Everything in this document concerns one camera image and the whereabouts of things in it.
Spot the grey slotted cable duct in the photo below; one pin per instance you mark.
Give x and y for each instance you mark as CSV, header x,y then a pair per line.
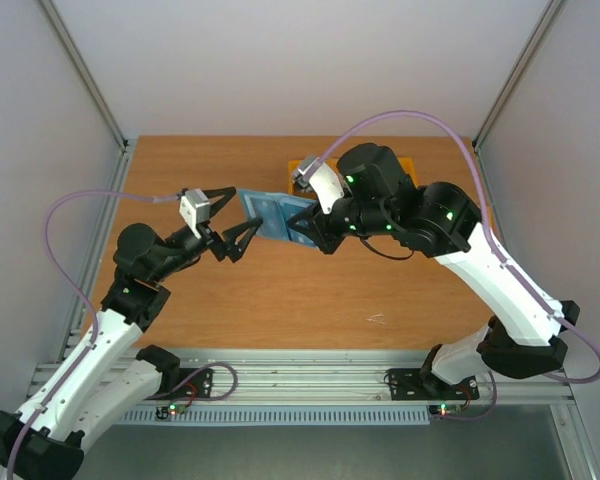
x,y
265,416

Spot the small circuit board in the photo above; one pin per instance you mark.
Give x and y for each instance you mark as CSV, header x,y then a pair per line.
x,y
171,411
445,409

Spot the left small circuit board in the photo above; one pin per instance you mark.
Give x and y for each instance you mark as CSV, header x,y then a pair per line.
x,y
171,411

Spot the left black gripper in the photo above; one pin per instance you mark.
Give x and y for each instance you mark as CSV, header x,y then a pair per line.
x,y
222,249

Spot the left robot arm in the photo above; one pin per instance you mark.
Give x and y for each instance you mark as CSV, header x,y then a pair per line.
x,y
48,435

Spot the middle yellow bin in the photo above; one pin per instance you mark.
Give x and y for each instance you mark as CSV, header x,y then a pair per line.
x,y
409,167

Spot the teal card holder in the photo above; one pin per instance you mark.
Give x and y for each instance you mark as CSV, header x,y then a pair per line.
x,y
275,209

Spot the right frame post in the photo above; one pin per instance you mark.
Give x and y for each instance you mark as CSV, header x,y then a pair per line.
x,y
531,47

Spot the left frame post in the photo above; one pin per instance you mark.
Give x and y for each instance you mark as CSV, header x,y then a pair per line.
x,y
78,63

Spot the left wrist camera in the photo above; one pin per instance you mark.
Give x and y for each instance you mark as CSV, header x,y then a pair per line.
x,y
194,209

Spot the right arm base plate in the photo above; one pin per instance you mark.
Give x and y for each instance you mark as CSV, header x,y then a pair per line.
x,y
405,384

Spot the right small circuit board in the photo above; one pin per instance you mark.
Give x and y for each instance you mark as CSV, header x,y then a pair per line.
x,y
445,409

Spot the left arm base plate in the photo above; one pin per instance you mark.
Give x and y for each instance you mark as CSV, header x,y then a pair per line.
x,y
184,384

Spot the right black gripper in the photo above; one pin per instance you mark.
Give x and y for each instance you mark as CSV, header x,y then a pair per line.
x,y
323,228

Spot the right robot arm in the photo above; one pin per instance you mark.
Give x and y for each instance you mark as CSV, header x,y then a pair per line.
x,y
368,193

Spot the right yellow bin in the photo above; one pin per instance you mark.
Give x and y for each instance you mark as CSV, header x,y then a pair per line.
x,y
489,218

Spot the frame post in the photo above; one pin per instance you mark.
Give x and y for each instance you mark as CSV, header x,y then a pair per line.
x,y
531,47
78,63

